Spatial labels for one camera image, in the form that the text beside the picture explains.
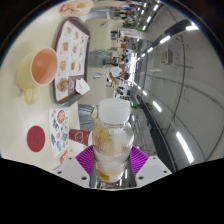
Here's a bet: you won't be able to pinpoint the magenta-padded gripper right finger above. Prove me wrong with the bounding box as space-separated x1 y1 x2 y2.
129 146 173 188

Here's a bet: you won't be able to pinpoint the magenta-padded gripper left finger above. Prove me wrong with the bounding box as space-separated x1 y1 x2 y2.
53 145 96 188

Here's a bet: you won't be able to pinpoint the clear bottle with white cap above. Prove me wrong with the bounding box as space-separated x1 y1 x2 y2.
91 97 135 183

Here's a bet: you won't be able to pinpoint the small red sachet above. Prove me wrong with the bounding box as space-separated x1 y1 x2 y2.
59 149 69 164

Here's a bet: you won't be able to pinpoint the colourful sticker sheet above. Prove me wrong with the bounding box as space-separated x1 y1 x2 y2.
48 107 71 158

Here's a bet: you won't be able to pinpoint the ceiling lights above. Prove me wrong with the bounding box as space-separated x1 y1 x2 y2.
124 1 201 165

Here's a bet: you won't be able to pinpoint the flat round red coaster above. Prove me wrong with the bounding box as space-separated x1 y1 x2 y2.
26 125 47 153

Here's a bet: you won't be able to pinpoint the beige chair with round hole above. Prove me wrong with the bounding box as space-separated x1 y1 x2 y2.
79 67 110 106

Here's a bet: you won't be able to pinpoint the white paper napkin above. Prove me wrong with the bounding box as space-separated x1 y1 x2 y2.
74 78 91 96

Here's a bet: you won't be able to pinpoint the printed paper tray liner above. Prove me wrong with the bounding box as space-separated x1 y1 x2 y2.
54 19 90 103

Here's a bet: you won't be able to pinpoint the yellow mug with pink inside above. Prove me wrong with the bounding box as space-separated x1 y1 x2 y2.
16 47 59 105

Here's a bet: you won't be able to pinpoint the ceiling air conditioning unit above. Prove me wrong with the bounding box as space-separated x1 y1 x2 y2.
159 48 174 65

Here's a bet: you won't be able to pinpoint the dark brown food tray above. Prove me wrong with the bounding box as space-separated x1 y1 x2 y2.
51 17 92 108

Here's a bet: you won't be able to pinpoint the clear plastic food bag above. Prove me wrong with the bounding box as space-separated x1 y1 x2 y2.
59 0 94 16

